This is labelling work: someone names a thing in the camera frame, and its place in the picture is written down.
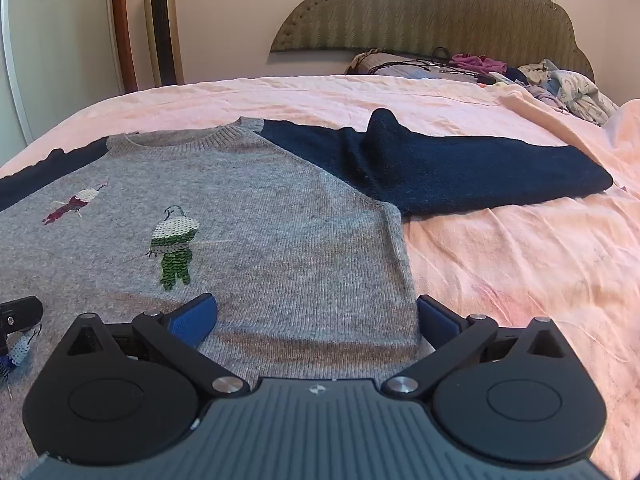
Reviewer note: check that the dark navy cloth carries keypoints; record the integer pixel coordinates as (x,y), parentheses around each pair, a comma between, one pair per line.
(510,76)

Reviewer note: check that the pile of light clothes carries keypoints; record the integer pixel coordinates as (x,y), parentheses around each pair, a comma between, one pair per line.
(575,90)

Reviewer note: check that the gold tower air conditioner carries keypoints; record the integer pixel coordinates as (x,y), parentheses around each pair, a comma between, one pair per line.
(162,25)

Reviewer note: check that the grey sweater with navy sleeves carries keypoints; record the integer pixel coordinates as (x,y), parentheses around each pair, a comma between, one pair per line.
(280,240)

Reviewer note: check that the olive padded headboard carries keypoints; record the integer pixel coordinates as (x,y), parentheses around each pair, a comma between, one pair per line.
(425,5)

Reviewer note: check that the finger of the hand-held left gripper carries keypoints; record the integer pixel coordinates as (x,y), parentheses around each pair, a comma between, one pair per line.
(22,312)

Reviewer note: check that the pink bed blanket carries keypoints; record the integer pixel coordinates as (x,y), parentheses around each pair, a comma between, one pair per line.
(510,270)

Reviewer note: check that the magenta garment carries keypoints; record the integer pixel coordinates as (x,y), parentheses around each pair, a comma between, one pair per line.
(477,64)

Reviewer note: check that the white wardrobe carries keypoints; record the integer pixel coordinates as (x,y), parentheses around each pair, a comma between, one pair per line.
(60,50)

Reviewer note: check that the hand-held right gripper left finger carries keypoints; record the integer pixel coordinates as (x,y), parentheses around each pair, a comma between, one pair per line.
(196,321)

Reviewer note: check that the brown wooden door frame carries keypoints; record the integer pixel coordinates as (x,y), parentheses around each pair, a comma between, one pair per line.
(122,25)

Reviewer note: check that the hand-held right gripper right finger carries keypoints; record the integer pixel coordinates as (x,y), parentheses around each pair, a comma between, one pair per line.
(436,324)

